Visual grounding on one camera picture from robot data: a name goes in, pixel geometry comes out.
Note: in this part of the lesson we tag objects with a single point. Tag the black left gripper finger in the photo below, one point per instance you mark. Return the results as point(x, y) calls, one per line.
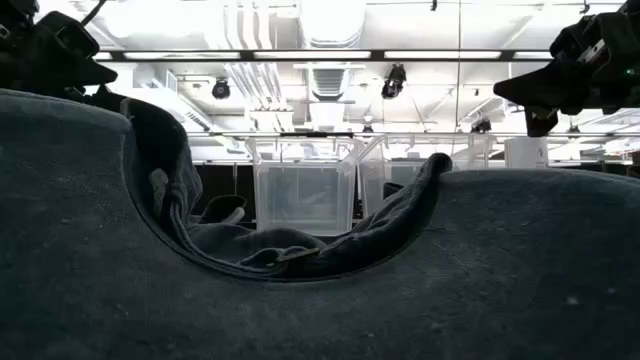
point(70, 55)
point(102, 96)

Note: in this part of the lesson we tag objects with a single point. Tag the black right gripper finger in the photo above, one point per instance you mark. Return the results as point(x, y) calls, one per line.
point(540, 122)
point(545, 85)

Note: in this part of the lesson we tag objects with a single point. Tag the dark blue cap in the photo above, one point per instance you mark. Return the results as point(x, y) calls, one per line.
point(320, 310)

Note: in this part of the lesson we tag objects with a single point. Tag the white pillar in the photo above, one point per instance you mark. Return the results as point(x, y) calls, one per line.
point(525, 152)

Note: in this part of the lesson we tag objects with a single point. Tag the black ceiling spotlight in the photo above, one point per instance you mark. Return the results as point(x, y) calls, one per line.
point(394, 81)
point(221, 90)
point(481, 126)

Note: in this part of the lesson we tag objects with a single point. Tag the black background partition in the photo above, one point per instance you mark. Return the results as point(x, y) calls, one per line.
point(220, 182)

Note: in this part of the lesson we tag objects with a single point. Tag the clear plastic bin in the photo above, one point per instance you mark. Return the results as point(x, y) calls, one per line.
point(380, 180)
point(305, 195)

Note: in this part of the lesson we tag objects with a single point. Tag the black overhead bar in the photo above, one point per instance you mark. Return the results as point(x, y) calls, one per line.
point(310, 55)

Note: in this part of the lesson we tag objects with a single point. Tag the thin black background rail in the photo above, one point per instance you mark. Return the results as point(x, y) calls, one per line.
point(310, 134)

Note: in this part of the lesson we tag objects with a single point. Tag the silver ceiling duct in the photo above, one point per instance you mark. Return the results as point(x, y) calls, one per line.
point(332, 22)

